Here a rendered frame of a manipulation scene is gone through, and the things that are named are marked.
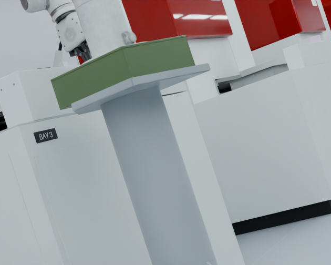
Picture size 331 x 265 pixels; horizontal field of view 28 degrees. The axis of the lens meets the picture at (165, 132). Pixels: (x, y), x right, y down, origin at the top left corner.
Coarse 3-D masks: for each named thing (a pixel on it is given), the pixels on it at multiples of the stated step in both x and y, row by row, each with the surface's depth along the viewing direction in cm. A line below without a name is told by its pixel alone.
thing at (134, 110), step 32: (96, 96) 156; (128, 96) 163; (160, 96) 168; (128, 128) 163; (160, 128) 164; (128, 160) 164; (160, 160) 163; (160, 192) 162; (192, 192) 168; (160, 224) 163; (192, 224) 164; (160, 256) 164; (192, 256) 163
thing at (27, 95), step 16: (0, 80) 177; (16, 80) 175; (32, 80) 178; (48, 80) 184; (0, 96) 178; (16, 96) 175; (32, 96) 176; (48, 96) 182; (16, 112) 176; (32, 112) 174; (48, 112) 180; (64, 112) 186
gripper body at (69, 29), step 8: (64, 16) 209; (72, 16) 209; (64, 24) 210; (72, 24) 209; (80, 24) 208; (64, 32) 211; (72, 32) 209; (80, 32) 208; (64, 40) 211; (72, 40) 210; (80, 40) 208; (64, 48) 212; (72, 48) 210
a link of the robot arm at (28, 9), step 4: (20, 0) 208; (24, 0) 206; (28, 0) 205; (32, 0) 206; (36, 0) 206; (40, 0) 207; (44, 0) 208; (24, 4) 207; (28, 4) 206; (32, 4) 206; (36, 4) 207; (40, 4) 208; (44, 4) 208; (24, 8) 208; (28, 8) 207; (32, 8) 207; (36, 8) 208; (40, 8) 209; (44, 8) 210; (28, 12) 209; (32, 12) 209
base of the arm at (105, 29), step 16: (80, 0) 166; (96, 0) 165; (112, 0) 166; (80, 16) 168; (96, 16) 165; (112, 16) 165; (96, 32) 165; (112, 32) 165; (128, 32) 168; (96, 48) 166; (112, 48) 165
